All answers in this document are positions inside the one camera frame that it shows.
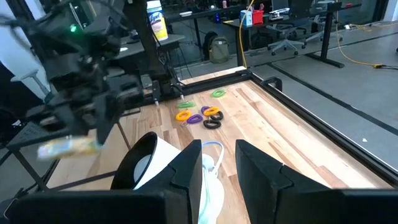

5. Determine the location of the black office desk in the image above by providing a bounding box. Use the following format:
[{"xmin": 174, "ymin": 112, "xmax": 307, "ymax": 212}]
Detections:
[{"xmin": 222, "ymin": 2, "xmax": 363, "ymax": 68}]

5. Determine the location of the red box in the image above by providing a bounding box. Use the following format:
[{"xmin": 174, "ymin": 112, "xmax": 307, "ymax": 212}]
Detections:
[{"xmin": 251, "ymin": 9, "xmax": 264, "ymax": 26}]

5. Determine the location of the black aluminium rig frame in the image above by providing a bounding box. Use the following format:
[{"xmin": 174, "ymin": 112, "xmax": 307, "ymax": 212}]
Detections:
[{"xmin": 136, "ymin": 68, "xmax": 398, "ymax": 187}]

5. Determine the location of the disinfectant wipes canister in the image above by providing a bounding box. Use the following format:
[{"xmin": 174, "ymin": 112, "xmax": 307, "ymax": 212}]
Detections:
[{"xmin": 146, "ymin": 0, "xmax": 169, "ymax": 42}]

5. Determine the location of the orange spiral coil keychain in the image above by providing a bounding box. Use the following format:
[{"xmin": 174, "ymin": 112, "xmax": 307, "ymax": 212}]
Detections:
[
  {"xmin": 175, "ymin": 110, "xmax": 193, "ymax": 122},
  {"xmin": 203, "ymin": 106, "xmax": 221, "ymax": 117}
]

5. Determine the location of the olive green backpack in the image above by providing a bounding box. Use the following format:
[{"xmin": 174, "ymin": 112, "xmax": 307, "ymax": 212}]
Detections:
[{"xmin": 203, "ymin": 30, "xmax": 231, "ymax": 65}]

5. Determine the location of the blue box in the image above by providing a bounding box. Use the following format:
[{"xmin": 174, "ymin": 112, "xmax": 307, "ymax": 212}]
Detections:
[{"xmin": 239, "ymin": 9, "xmax": 253, "ymax": 27}]

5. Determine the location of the black frame handle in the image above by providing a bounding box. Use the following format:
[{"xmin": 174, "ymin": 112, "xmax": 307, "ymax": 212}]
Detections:
[{"xmin": 261, "ymin": 76, "xmax": 284, "ymax": 93}]

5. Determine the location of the white desk lamp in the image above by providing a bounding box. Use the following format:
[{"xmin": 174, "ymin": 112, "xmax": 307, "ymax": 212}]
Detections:
[{"xmin": 110, "ymin": 131, "xmax": 183, "ymax": 191}]

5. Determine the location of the grey office chair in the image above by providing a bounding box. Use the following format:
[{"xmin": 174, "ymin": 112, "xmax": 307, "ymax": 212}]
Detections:
[
  {"xmin": 267, "ymin": 24, "xmax": 307, "ymax": 57},
  {"xmin": 306, "ymin": 15, "xmax": 345, "ymax": 44}
]

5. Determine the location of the white power cable with plug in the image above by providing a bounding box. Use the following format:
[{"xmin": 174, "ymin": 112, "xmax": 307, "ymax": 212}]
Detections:
[{"xmin": 195, "ymin": 140, "xmax": 226, "ymax": 224}]

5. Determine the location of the black perforated metal riser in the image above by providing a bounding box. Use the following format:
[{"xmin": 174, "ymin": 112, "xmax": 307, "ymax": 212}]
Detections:
[{"xmin": 0, "ymin": 120, "xmax": 133, "ymax": 200}]

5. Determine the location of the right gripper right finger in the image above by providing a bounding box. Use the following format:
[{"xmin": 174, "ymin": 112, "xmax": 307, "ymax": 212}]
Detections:
[{"xmin": 235, "ymin": 139, "xmax": 398, "ymax": 224}]

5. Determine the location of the yellow floor cable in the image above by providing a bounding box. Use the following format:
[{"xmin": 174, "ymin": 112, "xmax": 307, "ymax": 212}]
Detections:
[{"xmin": 334, "ymin": 0, "xmax": 398, "ymax": 70}]

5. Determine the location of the grey side table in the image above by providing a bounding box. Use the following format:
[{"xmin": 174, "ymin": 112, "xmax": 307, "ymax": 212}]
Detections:
[{"xmin": 114, "ymin": 33, "xmax": 187, "ymax": 60}]

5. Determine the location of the yellow staples packet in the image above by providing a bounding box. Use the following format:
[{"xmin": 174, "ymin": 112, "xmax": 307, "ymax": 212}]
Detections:
[{"xmin": 36, "ymin": 136, "xmax": 103, "ymax": 161}]

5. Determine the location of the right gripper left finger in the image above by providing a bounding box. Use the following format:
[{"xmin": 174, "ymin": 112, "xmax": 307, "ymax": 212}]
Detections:
[{"xmin": 6, "ymin": 139, "xmax": 203, "ymax": 224}]

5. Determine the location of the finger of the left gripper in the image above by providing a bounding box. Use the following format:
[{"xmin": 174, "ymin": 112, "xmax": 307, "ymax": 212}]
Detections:
[
  {"xmin": 94, "ymin": 93, "xmax": 123, "ymax": 145},
  {"xmin": 57, "ymin": 105, "xmax": 93, "ymax": 136}
]

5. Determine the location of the yellow extension cable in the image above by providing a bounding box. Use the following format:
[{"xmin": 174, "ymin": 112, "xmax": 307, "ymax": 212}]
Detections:
[{"xmin": 238, "ymin": 0, "xmax": 256, "ymax": 68}]

